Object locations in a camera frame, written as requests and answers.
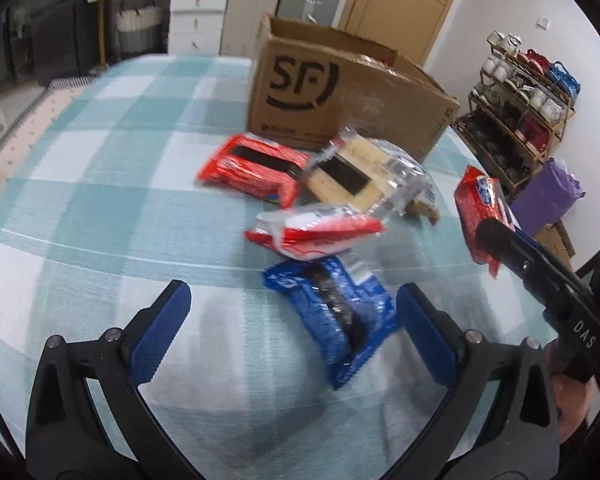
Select dark grey fridge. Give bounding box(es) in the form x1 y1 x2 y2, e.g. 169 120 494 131
30 0 102 87

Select red cookie packet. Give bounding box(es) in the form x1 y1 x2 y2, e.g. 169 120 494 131
453 165 519 278

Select beige suitcase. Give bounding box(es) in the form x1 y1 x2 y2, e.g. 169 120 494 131
220 0 287 57

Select red packet with black strip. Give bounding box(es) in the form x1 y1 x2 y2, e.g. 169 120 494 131
196 133 314 209

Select white desk with drawers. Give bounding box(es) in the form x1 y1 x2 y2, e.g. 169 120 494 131
86 0 231 57

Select person's right hand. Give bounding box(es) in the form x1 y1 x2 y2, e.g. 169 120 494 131
546 347 592 444

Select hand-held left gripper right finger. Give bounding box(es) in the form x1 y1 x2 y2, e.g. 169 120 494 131
380 282 563 480

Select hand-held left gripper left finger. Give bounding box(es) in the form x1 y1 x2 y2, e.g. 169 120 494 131
25 279 201 480

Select woven laundry basket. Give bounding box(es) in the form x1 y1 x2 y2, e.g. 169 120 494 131
115 2 164 57

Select clear biscuit packet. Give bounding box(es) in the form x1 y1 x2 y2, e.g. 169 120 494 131
300 127 398 217

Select leopard print box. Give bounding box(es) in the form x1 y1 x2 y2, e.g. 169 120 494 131
532 220 577 272

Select purple bag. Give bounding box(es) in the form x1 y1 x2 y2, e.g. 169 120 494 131
510 157 587 239

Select red white snack packet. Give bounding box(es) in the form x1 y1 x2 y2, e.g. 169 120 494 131
243 203 385 262

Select cream dotted rug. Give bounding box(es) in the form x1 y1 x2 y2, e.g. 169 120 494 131
0 75 102 221

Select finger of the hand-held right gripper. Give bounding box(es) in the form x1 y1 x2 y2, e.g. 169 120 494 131
475 218 578 311

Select wooden door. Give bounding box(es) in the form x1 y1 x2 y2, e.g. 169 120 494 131
337 0 469 69

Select brown cardboard box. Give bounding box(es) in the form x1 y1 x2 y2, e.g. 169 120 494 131
246 12 461 163

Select wooden shoe rack with shoes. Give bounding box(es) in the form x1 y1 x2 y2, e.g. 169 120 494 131
454 31 581 186

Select blue cookie packet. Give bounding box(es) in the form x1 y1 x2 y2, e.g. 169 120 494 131
261 255 400 391

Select clear packet of brown snacks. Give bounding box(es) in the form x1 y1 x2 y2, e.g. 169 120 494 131
374 138 442 227

